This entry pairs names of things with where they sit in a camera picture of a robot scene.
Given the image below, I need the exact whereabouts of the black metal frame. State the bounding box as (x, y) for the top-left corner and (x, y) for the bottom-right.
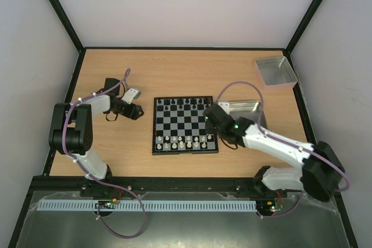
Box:
(9, 0), (357, 247)

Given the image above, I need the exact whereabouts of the purple cable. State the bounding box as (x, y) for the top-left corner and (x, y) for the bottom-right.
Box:
(62, 69), (148, 239)
(217, 81), (351, 220)

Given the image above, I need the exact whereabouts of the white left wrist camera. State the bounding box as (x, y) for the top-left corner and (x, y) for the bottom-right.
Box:
(121, 88), (141, 105)

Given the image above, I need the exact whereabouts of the grey slotted cable duct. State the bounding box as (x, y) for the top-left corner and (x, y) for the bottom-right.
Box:
(37, 199), (256, 213)

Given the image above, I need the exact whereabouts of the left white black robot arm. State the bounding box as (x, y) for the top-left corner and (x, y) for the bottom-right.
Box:
(49, 78), (144, 194)

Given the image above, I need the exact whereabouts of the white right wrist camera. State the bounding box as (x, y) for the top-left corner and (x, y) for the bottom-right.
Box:
(218, 101), (230, 114)

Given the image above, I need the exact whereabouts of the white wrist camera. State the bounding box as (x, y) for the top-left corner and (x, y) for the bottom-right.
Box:
(121, 88), (141, 105)
(218, 101), (230, 114)

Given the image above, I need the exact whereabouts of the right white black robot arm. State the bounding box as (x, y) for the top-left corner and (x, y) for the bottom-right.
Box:
(203, 103), (345, 202)

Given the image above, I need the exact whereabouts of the gold tin piece tray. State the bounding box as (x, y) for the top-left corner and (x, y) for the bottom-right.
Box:
(229, 100), (268, 128)

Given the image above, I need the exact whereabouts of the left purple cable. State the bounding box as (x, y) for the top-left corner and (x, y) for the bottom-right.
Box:
(62, 69), (148, 239)

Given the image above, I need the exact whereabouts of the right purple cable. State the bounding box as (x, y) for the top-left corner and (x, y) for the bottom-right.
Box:
(217, 81), (351, 220)

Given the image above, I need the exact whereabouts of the black grey chess board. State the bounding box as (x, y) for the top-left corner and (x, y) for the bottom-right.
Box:
(152, 96), (219, 156)

